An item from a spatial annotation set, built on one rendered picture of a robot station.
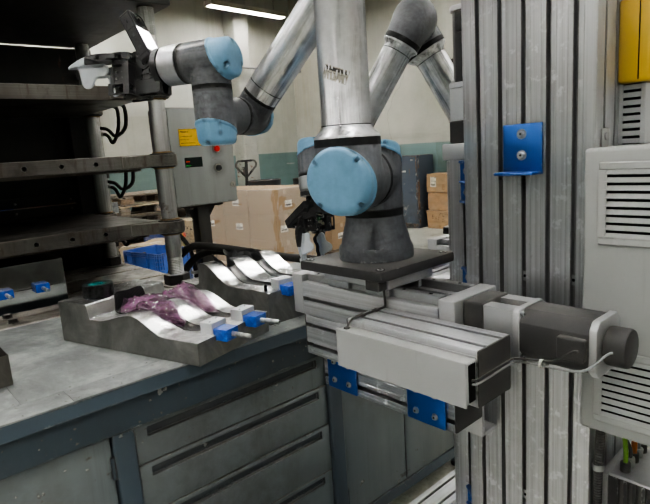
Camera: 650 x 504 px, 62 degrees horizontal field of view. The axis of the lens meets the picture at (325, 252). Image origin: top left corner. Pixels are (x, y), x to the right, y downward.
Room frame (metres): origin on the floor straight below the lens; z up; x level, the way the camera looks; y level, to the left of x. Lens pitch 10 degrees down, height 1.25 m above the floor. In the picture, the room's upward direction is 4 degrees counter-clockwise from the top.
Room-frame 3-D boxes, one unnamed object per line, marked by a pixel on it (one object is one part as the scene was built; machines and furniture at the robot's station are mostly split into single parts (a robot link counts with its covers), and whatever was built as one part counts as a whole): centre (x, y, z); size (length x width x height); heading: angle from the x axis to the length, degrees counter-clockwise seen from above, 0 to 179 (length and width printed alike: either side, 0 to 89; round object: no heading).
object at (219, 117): (1.08, 0.18, 1.34); 0.11 x 0.08 x 0.11; 158
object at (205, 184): (2.36, 0.53, 0.74); 0.31 x 0.22 x 1.47; 131
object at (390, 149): (1.08, -0.10, 1.20); 0.13 x 0.12 x 0.14; 158
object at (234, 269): (1.68, 0.23, 0.92); 0.35 x 0.16 x 0.09; 41
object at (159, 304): (1.40, 0.44, 0.90); 0.26 x 0.18 x 0.08; 58
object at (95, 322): (1.40, 0.44, 0.86); 0.50 x 0.26 x 0.11; 58
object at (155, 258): (5.32, 1.66, 0.32); 0.60 x 0.41 x 0.22; 51
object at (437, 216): (8.15, -2.01, 0.42); 0.86 x 0.33 x 0.83; 45
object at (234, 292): (1.70, 0.23, 0.87); 0.50 x 0.26 x 0.14; 41
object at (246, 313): (1.31, 0.18, 0.86); 0.13 x 0.05 x 0.05; 58
